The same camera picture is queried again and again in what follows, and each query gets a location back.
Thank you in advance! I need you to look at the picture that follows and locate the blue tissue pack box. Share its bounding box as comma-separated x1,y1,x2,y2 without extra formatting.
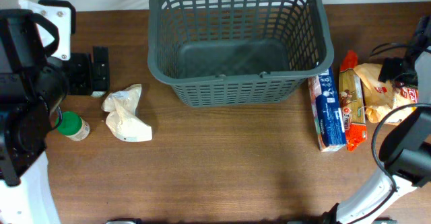
308,67,347,152

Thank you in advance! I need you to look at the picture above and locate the green lid jar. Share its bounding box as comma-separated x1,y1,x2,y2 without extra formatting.
91,91,106,98
56,112,90,141

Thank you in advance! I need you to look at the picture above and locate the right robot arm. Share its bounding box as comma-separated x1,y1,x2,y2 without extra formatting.
319,16,430,223

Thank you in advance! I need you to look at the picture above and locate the cream plastic bag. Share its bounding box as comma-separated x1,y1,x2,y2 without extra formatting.
102,84,153,143

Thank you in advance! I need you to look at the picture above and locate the yellow Nescafe bag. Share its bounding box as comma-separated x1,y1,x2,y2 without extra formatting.
354,63,418,123

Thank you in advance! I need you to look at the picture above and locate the grey plastic basket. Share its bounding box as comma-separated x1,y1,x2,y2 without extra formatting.
147,0,334,107

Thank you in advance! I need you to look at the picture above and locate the orange spaghetti packet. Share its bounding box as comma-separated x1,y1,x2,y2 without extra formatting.
339,50,367,151

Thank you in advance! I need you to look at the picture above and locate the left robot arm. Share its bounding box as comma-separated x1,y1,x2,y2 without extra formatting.
1,0,110,223

